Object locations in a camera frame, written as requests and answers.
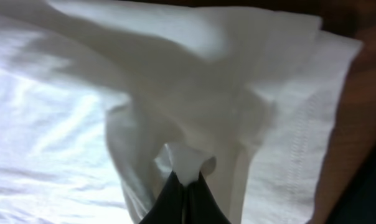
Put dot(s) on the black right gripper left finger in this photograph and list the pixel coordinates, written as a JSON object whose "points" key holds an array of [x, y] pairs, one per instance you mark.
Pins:
{"points": [[168, 206]]}

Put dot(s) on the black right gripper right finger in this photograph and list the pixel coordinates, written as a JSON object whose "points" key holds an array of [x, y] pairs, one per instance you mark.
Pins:
{"points": [[201, 207]]}

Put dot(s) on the white t-shirt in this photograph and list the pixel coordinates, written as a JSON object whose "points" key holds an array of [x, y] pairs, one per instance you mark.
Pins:
{"points": [[100, 101]]}

